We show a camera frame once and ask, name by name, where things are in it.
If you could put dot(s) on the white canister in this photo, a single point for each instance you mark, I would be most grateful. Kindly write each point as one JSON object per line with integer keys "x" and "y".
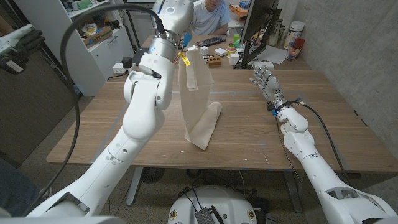
{"x": 293, "y": 32}

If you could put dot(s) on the white paper sheet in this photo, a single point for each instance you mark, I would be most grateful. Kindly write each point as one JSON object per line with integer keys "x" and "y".
{"x": 273, "y": 55}

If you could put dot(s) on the beige cloth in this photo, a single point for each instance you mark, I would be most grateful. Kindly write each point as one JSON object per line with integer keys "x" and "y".
{"x": 196, "y": 105}

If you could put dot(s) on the small flat white box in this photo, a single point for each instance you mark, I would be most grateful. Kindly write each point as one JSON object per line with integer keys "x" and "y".
{"x": 220, "y": 52}

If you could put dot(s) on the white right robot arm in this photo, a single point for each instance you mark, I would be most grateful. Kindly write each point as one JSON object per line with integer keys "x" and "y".
{"x": 311, "y": 158}

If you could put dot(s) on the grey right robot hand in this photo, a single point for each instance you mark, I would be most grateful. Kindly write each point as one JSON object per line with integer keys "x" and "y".
{"x": 270, "y": 85}

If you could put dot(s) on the brown cardboard box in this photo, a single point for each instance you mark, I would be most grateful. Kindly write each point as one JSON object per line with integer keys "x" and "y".
{"x": 98, "y": 36}

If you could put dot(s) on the white shelf cabinet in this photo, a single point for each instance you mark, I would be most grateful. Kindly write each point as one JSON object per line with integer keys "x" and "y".
{"x": 49, "y": 56}

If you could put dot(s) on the orange tray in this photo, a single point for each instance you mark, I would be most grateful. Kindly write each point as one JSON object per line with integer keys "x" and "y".
{"x": 238, "y": 10}

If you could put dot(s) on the colourful stacking toy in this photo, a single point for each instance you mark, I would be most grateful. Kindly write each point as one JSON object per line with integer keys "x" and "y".
{"x": 231, "y": 49}

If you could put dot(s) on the person's leg in jeans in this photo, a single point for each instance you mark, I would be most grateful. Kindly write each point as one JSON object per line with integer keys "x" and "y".
{"x": 12, "y": 189}

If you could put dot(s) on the black power adapter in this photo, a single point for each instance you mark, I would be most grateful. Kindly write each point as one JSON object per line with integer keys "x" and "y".
{"x": 127, "y": 62}

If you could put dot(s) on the white power strip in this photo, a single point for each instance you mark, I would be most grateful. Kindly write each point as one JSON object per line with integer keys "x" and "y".
{"x": 119, "y": 69}

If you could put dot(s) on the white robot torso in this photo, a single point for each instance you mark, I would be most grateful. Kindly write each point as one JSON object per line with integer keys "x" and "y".
{"x": 224, "y": 202}

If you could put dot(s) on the long flat white box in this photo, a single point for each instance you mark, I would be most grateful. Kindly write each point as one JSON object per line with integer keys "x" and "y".
{"x": 257, "y": 64}

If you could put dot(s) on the white cube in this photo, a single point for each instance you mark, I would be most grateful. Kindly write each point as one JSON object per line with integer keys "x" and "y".
{"x": 204, "y": 50}

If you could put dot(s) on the green object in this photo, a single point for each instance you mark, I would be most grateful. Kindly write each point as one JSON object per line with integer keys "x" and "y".
{"x": 236, "y": 40}

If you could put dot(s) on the person in white t-shirt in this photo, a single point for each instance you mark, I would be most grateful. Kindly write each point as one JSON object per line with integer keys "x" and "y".
{"x": 214, "y": 18}

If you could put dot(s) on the white square box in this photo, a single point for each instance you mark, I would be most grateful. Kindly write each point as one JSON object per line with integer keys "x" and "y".
{"x": 234, "y": 59}

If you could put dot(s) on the black box white letters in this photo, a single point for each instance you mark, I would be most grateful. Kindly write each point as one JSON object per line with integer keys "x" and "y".
{"x": 209, "y": 58}

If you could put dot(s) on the black keyboard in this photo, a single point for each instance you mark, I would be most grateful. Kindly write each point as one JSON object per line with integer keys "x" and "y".
{"x": 214, "y": 40}

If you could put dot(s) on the black device on torso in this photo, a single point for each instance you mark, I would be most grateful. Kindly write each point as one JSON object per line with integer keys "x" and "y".
{"x": 205, "y": 216}

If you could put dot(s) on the grey table leg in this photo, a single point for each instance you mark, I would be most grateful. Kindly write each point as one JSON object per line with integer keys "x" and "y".
{"x": 293, "y": 191}
{"x": 134, "y": 186}

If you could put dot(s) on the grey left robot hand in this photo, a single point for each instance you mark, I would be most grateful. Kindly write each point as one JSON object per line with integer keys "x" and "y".
{"x": 177, "y": 15}

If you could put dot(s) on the black computer monitor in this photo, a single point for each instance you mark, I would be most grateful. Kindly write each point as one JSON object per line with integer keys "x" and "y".
{"x": 258, "y": 18}

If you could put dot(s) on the wooden block with holes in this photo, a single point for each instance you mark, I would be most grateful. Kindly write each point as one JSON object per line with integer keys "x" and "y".
{"x": 214, "y": 61}

